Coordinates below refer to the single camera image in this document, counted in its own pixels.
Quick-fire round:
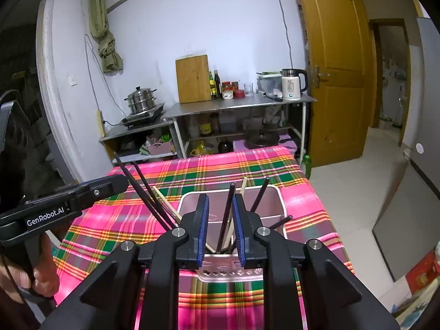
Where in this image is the small metal side table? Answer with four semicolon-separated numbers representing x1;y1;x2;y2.
99;119;178;165

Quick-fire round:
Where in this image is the black wok under shelf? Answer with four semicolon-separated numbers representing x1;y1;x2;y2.
245;130;280;149

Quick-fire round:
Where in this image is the light wooden chopstick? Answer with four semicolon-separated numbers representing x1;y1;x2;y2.
223;177;248;252

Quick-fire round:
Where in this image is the dark oil bottle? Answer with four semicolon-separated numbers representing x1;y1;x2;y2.
214;70;222;99

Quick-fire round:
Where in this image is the yellow wooden door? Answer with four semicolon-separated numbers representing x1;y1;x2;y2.
301;0;374;167

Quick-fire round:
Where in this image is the green hanging cloth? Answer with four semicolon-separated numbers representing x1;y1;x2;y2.
89;0;123;73

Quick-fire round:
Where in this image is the green glass bottle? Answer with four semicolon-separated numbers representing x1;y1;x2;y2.
210;72;218;100

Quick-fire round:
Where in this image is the black induction cooker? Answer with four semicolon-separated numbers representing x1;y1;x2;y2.
121;103;165;127

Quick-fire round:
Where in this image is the wooden cutting board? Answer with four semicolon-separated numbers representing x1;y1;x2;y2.
175;54;211;104

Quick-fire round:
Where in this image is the metal kitchen shelf table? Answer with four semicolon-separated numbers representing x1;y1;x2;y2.
163;93;316;163

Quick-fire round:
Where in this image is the white electric kettle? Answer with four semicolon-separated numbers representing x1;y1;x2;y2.
281;68;308;101

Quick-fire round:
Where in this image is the pink basket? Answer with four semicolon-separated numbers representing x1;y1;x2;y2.
145;140;175;156

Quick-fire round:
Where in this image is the red lidded jar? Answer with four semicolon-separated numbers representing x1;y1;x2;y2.
221;82;233;100

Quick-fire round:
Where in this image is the person's left hand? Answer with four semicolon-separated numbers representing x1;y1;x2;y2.
1;234;60;304

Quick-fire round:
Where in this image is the clear plastic storage box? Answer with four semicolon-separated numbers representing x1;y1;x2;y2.
257;71;282;95

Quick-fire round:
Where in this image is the black chopstick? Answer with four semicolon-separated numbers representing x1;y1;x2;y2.
131;162;176;229
216;183;236;253
269;215;292;230
114;153;170;231
250;177;270;213

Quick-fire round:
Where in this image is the pink plaid tablecloth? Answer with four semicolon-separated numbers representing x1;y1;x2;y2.
54;147;350;329

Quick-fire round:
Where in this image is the grey refrigerator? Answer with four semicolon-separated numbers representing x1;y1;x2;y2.
373;18;439;281

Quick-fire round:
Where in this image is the white metal utensil holder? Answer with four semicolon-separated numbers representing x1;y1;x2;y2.
175;185;289;283

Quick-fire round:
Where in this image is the green plastic bottle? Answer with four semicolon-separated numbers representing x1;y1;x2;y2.
301;155;312;179

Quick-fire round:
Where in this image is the wooden chopstick left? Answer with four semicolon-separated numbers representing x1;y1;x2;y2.
153;186;182;224

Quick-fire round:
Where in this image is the stainless steel steamer pot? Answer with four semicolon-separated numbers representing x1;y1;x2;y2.
125;86;157;115

